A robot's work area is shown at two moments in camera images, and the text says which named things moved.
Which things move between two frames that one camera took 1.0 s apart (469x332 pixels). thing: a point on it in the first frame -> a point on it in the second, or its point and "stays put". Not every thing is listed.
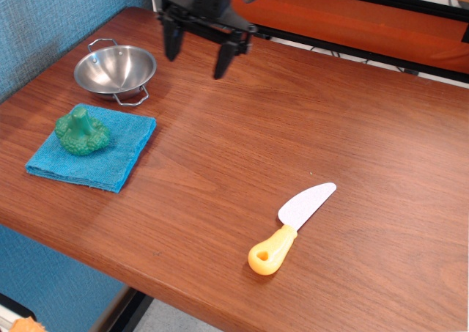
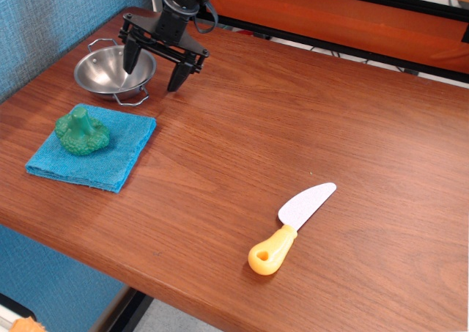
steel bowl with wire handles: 113,70 stays put
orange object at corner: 27,325 stays put
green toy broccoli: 80,134 stays put
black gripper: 209,13 -> 168,35
